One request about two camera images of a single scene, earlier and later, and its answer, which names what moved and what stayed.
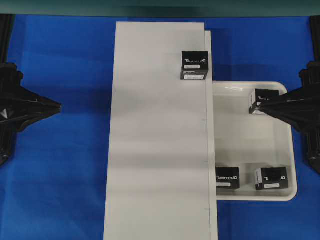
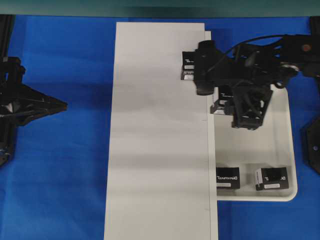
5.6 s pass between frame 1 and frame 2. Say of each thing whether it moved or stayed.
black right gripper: moved
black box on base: stayed
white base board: stayed
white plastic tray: stayed
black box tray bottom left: stayed
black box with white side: moved
